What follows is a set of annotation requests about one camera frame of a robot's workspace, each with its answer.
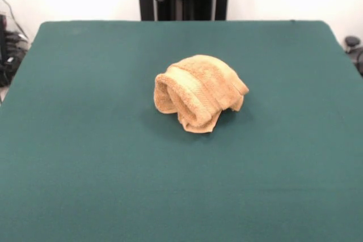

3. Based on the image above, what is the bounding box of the tan terry towel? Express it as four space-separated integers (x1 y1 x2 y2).
154 54 250 134

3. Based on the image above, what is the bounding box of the black equipment pile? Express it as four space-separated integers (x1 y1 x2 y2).
0 12 29 87

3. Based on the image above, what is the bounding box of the dark green table cloth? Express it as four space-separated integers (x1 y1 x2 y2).
0 20 363 242

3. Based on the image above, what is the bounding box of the office chair base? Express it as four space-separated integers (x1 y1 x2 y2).
344 36 363 77

